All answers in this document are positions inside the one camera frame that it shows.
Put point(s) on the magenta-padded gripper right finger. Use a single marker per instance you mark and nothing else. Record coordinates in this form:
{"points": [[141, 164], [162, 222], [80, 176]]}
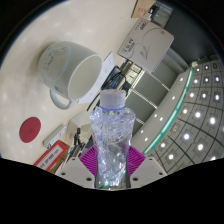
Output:
{"points": [[136, 161]]}

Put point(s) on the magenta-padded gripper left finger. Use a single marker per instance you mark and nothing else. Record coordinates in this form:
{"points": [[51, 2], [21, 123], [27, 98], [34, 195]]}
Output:
{"points": [[88, 161]]}

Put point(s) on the clear plastic water bottle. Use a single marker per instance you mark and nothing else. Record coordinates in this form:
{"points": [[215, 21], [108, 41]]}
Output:
{"points": [[112, 133]]}

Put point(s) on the black stapler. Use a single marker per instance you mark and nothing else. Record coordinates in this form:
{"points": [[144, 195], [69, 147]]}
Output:
{"points": [[78, 137]]}

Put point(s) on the brown red-labelled cardboard box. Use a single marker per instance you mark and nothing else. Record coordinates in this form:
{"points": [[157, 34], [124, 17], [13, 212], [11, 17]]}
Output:
{"points": [[50, 158]]}

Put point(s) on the white remote control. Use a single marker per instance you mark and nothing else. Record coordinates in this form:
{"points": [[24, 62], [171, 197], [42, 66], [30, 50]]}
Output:
{"points": [[55, 135]]}

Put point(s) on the flat round red coaster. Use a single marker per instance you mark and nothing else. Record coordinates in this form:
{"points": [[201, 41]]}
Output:
{"points": [[30, 130]]}

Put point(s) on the group of ceiling lights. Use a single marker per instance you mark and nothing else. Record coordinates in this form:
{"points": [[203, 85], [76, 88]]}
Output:
{"points": [[197, 114]]}

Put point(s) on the black desk telephone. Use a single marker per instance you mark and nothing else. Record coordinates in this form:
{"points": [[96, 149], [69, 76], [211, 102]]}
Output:
{"points": [[115, 75]]}

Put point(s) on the white ceramic mug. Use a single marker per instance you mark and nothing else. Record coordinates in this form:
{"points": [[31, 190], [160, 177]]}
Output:
{"points": [[53, 63]]}

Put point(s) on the large white printed box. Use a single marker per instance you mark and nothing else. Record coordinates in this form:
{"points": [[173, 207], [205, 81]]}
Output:
{"points": [[146, 43]]}

